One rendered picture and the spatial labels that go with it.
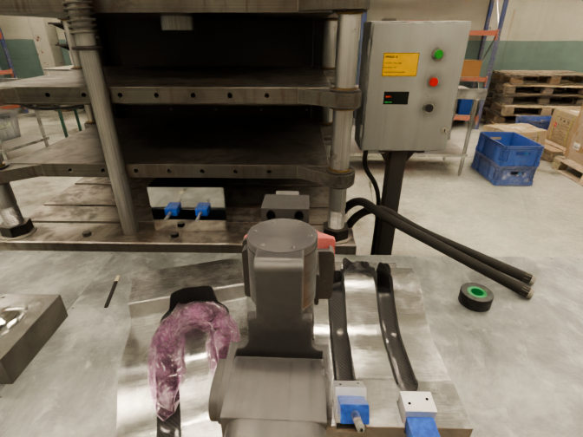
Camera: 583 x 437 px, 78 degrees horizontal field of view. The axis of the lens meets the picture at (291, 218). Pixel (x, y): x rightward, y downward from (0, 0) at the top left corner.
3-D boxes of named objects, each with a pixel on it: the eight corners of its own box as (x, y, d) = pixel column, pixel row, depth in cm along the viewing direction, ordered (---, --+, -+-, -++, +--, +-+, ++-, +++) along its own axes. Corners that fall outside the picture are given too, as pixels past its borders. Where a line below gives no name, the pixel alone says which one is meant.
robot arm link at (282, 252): (231, 217, 31) (190, 307, 21) (329, 219, 31) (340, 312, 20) (239, 319, 37) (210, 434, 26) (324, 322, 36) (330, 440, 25)
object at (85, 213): (355, 259, 127) (357, 242, 123) (-6, 255, 129) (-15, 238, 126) (335, 175, 201) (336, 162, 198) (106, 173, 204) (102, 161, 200)
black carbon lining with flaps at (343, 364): (421, 401, 63) (430, 363, 58) (329, 399, 63) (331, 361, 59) (381, 279, 93) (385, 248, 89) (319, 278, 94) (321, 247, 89)
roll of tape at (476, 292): (451, 298, 97) (454, 288, 95) (469, 289, 101) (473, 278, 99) (478, 316, 91) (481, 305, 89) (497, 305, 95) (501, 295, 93)
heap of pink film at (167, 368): (252, 399, 64) (250, 368, 61) (147, 425, 60) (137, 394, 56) (232, 304, 86) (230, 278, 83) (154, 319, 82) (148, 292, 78)
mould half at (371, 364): (461, 461, 60) (481, 410, 54) (306, 458, 61) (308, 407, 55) (393, 279, 105) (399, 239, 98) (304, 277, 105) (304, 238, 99)
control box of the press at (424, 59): (403, 371, 171) (478, 20, 103) (339, 370, 172) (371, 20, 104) (393, 336, 191) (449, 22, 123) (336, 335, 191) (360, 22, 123)
